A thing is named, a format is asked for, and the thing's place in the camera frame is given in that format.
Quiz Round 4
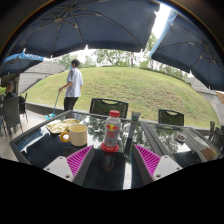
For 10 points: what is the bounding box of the navy umbrella with light-blue edge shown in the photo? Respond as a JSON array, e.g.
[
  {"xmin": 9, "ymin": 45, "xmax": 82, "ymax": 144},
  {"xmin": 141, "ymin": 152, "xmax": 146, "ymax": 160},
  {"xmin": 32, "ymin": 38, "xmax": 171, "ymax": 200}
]
[{"xmin": 148, "ymin": 8, "xmax": 224, "ymax": 92}]

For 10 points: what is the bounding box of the dark wicker chair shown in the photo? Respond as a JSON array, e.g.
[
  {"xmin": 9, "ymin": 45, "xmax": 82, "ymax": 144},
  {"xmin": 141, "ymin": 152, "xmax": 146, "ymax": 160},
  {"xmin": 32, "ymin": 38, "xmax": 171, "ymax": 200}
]
[
  {"xmin": 157, "ymin": 108, "xmax": 185, "ymax": 127},
  {"xmin": 19, "ymin": 92, "xmax": 29, "ymax": 124},
  {"xmin": 208, "ymin": 120, "xmax": 224, "ymax": 158},
  {"xmin": 1, "ymin": 95, "xmax": 24, "ymax": 136},
  {"xmin": 89, "ymin": 97, "xmax": 130, "ymax": 119}
]

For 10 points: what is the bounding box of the large navy patio umbrella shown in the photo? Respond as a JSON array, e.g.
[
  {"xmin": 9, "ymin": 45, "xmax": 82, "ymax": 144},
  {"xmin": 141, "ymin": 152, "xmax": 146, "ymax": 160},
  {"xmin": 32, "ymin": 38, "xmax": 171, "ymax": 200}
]
[{"xmin": 3, "ymin": 0, "xmax": 161, "ymax": 59}]

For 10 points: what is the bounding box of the grey upright tube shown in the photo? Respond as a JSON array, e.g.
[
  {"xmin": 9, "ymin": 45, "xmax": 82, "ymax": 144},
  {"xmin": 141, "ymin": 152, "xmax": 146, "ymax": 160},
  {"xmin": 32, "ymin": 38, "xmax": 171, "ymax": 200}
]
[{"xmin": 127, "ymin": 111, "xmax": 142, "ymax": 140}]

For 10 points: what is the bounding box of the blue mop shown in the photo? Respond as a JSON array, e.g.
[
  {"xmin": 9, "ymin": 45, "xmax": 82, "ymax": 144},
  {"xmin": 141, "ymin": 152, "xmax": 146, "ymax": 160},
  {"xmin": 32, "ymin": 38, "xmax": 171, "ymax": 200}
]
[{"xmin": 44, "ymin": 89, "xmax": 63, "ymax": 121}]

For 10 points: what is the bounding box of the small glass ashtray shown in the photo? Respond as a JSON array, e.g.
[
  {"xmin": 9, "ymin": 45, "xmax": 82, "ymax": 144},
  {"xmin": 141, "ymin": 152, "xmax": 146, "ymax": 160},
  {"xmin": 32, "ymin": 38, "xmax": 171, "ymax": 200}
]
[{"xmin": 175, "ymin": 132, "xmax": 188, "ymax": 143}]

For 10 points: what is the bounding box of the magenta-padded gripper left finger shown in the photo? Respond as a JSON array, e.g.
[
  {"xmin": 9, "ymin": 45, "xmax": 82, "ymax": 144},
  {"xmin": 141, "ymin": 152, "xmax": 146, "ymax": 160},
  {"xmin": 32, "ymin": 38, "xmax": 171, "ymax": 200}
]
[{"xmin": 43, "ymin": 144, "xmax": 96, "ymax": 187}]

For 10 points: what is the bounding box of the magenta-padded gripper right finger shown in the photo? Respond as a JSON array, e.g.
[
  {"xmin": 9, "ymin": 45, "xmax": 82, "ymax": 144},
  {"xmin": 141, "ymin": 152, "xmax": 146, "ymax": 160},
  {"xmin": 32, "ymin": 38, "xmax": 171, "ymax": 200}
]
[{"xmin": 131, "ymin": 143, "xmax": 184, "ymax": 186}]

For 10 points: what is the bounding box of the blue patio umbrella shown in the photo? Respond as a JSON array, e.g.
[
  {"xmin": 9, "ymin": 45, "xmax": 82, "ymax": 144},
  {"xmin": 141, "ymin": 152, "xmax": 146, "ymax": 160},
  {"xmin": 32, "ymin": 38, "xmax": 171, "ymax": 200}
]
[{"xmin": 0, "ymin": 51, "xmax": 45, "ymax": 78}]

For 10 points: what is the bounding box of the cream mug with yellow handle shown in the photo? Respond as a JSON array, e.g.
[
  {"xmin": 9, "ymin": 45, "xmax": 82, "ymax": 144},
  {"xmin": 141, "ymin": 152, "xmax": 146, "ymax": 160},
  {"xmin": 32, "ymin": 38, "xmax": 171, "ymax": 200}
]
[{"xmin": 59, "ymin": 123, "xmax": 89, "ymax": 147}]

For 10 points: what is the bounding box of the grey building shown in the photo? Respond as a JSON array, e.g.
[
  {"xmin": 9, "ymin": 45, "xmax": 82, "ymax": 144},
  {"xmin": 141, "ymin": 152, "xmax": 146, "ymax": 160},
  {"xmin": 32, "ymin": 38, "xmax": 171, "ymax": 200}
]
[
  {"xmin": 194, "ymin": 77, "xmax": 224, "ymax": 116},
  {"xmin": 18, "ymin": 60, "xmax": 67, "ymax": 95}
]

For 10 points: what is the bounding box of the red-capped clear drink bottle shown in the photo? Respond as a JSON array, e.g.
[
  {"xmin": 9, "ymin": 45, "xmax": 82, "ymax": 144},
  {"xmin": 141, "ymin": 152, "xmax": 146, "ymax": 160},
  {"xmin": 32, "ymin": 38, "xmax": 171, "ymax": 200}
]
[{"xmin": 102, "ymin": 109, "xmax": 122, "ymax": 150}]

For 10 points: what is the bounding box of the yellow foil bag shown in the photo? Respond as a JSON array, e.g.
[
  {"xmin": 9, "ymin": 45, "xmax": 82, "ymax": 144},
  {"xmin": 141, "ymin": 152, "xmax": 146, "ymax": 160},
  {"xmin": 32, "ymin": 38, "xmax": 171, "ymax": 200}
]
[{"xmin": 45, "ymin": 118, "xmax": 81, "ymax": 135}]

